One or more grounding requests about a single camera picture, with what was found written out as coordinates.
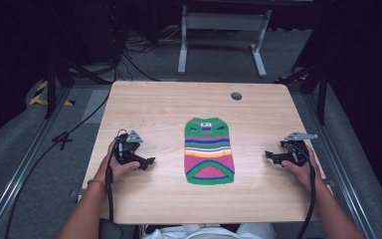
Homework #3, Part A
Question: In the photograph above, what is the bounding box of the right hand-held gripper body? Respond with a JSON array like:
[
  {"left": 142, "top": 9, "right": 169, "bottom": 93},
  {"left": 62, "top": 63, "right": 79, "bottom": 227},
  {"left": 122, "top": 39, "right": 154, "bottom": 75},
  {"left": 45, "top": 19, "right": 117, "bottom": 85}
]
[{"left": 279, "top": 131, "right": 319, "bottom": 164}]

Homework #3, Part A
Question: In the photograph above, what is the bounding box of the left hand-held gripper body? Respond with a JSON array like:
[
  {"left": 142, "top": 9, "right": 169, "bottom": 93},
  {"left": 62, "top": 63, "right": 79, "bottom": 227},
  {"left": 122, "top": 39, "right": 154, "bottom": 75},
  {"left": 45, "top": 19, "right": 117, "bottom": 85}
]
[{"left": 113, "top": 128, "right": 144, "bottom": 166}]

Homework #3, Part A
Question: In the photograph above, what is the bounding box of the striped knitted pet sweater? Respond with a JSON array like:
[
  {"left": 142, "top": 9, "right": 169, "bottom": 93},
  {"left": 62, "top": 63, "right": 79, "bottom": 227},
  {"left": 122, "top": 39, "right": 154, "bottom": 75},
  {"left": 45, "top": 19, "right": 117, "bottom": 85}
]
[{"left": 183, "top": 117, "right": 236, "bottom": 186}]

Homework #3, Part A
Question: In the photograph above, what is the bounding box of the person's left hand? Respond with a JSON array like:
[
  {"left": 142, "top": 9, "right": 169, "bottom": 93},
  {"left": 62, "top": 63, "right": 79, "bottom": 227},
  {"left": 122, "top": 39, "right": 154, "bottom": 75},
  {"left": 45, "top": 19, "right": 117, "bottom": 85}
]
[{"left": 95, "top": 138, "right": 141, "bottom": 184}]

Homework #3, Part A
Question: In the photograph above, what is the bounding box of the person's right hand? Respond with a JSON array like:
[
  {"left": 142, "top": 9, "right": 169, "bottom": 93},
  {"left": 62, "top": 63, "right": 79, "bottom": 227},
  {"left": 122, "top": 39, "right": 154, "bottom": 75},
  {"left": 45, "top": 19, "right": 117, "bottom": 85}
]
[{"left": 281, "top": 144, "right": 324, "bottom": 194}]

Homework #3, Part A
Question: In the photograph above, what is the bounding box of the black tripod stand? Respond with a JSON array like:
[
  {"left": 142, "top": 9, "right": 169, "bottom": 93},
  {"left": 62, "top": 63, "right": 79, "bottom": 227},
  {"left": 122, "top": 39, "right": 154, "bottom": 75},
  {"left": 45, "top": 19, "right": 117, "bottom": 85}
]
[
  {"left": 276, "top": 63, "right": 329, "bottom": 126},
  {"left": 44, "top": 6, "right": 113, "bottom": 120}
]

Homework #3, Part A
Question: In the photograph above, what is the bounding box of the black chair part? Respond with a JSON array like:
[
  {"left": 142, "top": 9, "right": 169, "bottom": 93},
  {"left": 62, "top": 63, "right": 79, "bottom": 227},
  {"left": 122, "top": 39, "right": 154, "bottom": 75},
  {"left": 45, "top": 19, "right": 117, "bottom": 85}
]
[{"left": 98, "top": 217, "right": 124, "bottom": 239}]

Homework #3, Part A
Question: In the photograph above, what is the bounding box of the person's white clothing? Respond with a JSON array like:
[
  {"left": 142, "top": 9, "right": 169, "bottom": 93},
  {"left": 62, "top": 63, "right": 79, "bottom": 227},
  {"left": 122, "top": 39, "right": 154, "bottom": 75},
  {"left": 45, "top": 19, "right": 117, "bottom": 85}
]
[{"left": 141, "top": 222, "right": 277, "bottom": 239}]

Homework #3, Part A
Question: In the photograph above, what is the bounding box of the yellow black floor tape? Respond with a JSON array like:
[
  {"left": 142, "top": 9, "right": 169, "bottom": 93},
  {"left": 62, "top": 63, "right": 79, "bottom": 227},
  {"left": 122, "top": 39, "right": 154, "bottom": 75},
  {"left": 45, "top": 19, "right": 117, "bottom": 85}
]
[{"left": 28, "top": 80, "right": 76, "bottom": 108}]

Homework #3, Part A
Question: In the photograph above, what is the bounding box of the orange bead bracelet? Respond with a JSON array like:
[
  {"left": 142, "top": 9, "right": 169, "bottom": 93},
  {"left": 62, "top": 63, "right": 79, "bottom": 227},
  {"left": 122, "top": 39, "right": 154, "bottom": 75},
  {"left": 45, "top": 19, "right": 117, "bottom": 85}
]
[{"left": 87, "top": 178, "right": 107, "bottom": 189}]

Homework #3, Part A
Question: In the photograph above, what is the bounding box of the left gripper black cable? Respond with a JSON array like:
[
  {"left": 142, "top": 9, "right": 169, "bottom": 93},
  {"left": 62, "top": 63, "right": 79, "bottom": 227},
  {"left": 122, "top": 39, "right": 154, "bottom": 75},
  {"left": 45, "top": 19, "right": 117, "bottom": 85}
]
[{"left": 104, "top": 128, "right": 128, "bottom": 223}]

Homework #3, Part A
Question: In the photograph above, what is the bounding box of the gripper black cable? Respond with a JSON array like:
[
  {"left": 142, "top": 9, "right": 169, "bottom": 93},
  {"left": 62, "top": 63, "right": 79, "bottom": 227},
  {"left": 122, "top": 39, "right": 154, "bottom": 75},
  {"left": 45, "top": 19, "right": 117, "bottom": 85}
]
[
  {"left": 104, "top": 128, "right": 128, "bottom": 223},
  {"left": 286, "top": 140, "right": 316, "bottom": 239}
]

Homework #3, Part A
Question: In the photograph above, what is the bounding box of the aluminium floor rail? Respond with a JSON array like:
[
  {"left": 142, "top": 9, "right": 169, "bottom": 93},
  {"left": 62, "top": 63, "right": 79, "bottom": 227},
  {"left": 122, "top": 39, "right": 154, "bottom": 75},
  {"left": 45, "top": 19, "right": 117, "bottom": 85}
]
[
  {"left": 302, "top": 94, "right": 379, "bottom": 239},
  {"left": 0, "top": 87, "right": 73, "bottom": 239}
]

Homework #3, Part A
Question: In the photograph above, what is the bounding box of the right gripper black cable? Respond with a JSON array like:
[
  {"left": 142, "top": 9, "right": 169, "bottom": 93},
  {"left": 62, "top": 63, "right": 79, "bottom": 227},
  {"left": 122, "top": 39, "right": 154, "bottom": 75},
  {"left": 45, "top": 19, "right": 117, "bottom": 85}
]
[{"left": 286, "top": 140, "right": 316, "bottom": 239}]

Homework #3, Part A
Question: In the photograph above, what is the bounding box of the black floor cable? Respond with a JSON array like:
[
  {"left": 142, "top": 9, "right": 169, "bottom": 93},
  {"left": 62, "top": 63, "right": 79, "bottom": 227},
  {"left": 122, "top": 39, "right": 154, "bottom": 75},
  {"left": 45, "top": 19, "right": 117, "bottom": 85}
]
[{"left": 3, "top": 89, "right": 112, "bottom": 239}]

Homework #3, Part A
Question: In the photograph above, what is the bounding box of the bundle of black cables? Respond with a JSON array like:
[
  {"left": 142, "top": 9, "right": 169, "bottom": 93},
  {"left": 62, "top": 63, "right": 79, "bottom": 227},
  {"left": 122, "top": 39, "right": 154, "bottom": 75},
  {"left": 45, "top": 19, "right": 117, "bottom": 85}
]
[{"left": 107, "top": 3, "right": 182, "bottom": 83}]

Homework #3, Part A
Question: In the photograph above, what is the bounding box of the grey metal table frame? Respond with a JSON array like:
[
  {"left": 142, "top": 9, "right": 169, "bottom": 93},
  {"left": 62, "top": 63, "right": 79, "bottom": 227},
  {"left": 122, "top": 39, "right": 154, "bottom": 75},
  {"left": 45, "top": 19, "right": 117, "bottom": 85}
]
[{"left": 177, "top": 4, "right": 273, "bottom": 79}]

